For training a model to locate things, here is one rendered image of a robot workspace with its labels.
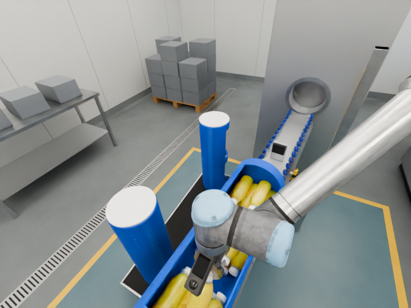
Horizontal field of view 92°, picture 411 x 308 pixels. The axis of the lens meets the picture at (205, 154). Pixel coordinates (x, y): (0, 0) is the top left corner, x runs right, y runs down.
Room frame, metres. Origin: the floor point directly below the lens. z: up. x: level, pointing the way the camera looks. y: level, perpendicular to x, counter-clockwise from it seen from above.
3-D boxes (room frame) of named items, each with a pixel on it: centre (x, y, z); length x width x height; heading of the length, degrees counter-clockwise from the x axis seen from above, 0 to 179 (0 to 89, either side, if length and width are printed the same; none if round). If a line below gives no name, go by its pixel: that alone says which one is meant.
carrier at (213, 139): (1.61, -0.10, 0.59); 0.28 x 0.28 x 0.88
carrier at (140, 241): (0.70, 0.43, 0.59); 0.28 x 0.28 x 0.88
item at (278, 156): (1.13, -0.54, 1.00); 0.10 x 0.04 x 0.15; 55
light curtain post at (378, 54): (1.07, -0.90, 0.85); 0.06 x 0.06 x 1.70; 55
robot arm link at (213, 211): (0.26, -0.01, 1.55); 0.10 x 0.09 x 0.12; 64
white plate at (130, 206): (0.70, 0.43, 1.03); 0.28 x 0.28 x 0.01
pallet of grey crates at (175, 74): (4.30, 0.40, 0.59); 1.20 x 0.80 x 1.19; 60
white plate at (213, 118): (1.61, -0.10, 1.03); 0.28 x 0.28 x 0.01
